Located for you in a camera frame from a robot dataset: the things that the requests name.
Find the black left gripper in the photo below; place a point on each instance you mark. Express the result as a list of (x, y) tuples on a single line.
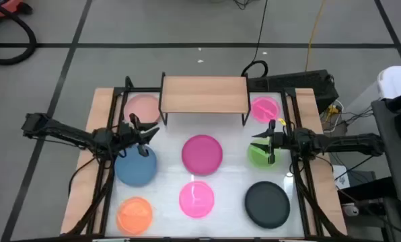
[(131, 134)]

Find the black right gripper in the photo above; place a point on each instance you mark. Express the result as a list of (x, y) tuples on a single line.
[(281, 140)]

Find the green translucent divided plate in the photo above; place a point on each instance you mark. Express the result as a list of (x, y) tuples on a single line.
[(258, 162)]

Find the pink translucent divided plate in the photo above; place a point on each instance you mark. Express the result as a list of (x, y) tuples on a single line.
[(262, 111), (197, 200)]

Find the blue plate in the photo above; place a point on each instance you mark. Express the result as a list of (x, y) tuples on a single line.
[(135, 169)]

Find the magenta plate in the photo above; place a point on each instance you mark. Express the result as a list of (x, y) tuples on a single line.
[(202, 154)]

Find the dark grey plate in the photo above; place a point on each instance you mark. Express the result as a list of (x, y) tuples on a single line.
[(267, 205)]

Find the orange translucent divided plate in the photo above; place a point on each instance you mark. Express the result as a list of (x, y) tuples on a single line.
[(134, 216)]

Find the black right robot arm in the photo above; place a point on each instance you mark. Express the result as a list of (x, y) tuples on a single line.
[(348, 141)]

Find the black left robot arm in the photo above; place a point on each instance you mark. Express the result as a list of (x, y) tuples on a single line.
[(69, 134)]

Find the wooden shelf with black legs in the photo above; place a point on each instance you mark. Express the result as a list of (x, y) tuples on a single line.
[(204, 94)]

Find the pale pink plate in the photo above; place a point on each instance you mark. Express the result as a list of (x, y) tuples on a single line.
[(141, 107)]

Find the black computer tower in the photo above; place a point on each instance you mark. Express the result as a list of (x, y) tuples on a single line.
[(298, 82)]

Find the yellow plug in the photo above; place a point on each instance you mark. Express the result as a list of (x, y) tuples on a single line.
[(333, 109)]

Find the white power box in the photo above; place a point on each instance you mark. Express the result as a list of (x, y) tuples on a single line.
[(340, 178)]

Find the small white device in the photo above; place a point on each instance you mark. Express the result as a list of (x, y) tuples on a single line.
[(351, 210)]

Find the white rounded cover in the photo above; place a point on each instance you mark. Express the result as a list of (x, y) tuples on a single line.
[(395, 80)]

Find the red vacuum cleaner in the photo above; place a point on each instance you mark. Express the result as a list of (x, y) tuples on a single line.
[(2, 6)]

